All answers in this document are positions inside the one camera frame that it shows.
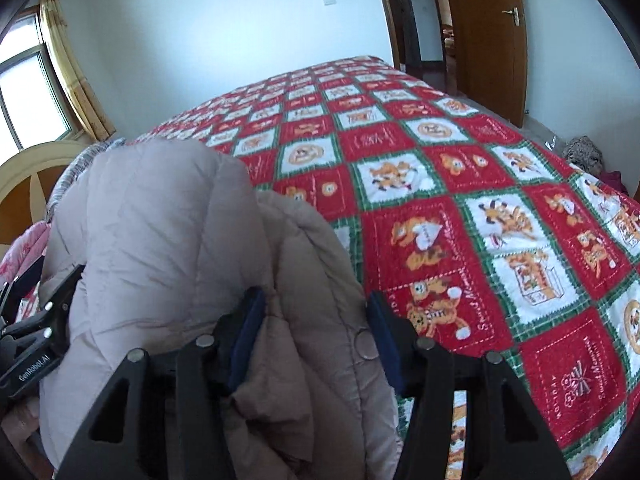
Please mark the clear plastic bag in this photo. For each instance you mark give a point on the clear plastic bag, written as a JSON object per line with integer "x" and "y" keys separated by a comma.
{"x": 550, "y": 143}

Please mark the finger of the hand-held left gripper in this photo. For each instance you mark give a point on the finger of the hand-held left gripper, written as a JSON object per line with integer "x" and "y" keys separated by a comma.
{"x": 50, "y": 317}

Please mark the brown wooden door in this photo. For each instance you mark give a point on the brown wooden door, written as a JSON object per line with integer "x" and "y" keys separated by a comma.
{"x": 490, "y": 60}

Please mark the wooden bed headboard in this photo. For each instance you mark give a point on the wooden bed headboard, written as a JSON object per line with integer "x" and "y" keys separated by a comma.
{"x": 20, "y": 170}

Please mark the yellow curtain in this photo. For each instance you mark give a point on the yellow curtain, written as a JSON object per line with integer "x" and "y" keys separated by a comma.
{"x": 75, "y": 85}

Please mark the window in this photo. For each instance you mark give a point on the window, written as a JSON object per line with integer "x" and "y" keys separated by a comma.
{"x": 30, "y": 95}

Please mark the dark wooden door frame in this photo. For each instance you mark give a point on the dark wooden door frame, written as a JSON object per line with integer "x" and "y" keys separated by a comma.
{"x": 387, "y": 10}

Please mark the red checked printed bedspread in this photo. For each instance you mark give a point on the red checked printed bedspread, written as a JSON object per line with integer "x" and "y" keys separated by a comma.
{"x": 425, "y": 175}

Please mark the dark red cloth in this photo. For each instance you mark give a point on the dark red cloth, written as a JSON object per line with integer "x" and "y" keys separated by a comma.
{"x": 612, "y": 182}

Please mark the grey crumpled clothes pile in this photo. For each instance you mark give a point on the grey crumpled clothes pile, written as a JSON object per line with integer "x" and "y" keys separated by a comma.
{"x": 584, "y": 155}

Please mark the beige quilted puffer jacket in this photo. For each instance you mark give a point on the beige quilted puffer jacket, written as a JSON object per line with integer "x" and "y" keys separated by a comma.
{"x": 165, "y": 220}

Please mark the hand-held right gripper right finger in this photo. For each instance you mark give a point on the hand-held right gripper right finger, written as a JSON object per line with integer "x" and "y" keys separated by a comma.
{"x": 387, "y": 345}

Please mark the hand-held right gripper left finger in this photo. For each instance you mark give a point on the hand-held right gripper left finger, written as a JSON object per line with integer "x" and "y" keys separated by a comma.
{"x": 247, "y": 332}

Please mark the pink folded blanket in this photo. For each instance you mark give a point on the pink folded blanket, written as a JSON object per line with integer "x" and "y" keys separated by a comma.
{"x": 25, "y": 245}

